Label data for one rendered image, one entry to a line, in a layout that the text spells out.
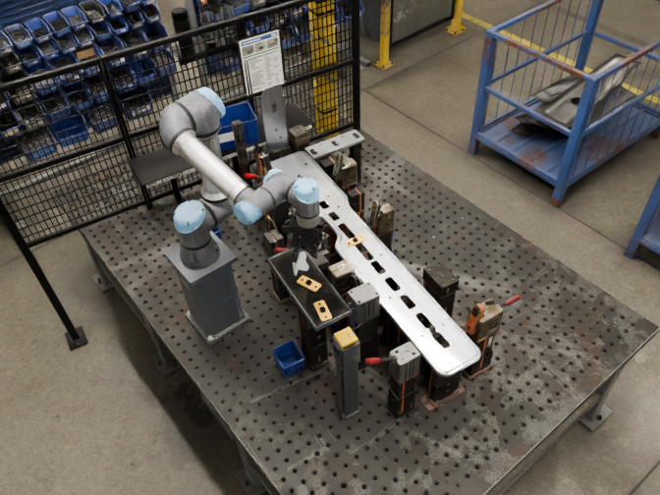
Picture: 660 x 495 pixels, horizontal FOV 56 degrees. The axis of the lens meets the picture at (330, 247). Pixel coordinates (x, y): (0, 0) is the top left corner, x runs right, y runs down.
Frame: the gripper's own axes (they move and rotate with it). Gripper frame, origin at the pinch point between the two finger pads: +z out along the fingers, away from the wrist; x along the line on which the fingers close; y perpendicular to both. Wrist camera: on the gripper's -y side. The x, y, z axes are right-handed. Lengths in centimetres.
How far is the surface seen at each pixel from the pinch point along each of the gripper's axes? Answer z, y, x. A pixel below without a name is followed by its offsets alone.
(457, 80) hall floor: 126, -100, 324
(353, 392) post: 41, 27, -13
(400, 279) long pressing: 26.1, 19.4, 30.8
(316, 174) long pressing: 26, -46, 64
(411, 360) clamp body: 20.6, 43.6, -2.0
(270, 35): -16, -93, 93
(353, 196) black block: 28, -24, 61
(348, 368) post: 24.5, 26.7, -14.4
